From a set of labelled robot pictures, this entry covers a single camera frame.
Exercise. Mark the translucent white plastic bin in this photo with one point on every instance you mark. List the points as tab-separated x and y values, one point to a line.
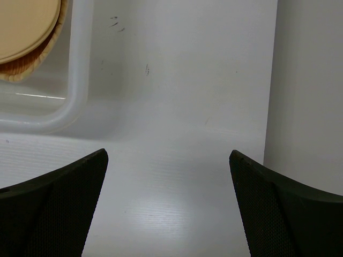
54	95

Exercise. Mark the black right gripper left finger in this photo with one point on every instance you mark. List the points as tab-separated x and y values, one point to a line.
51	215

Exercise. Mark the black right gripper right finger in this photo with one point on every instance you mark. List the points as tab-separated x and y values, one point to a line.
282	217

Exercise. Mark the beige plate with bear print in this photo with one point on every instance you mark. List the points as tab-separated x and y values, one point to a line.
25	25

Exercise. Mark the woven bamboo fan-shaped tray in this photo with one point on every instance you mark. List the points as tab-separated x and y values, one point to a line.
21	68

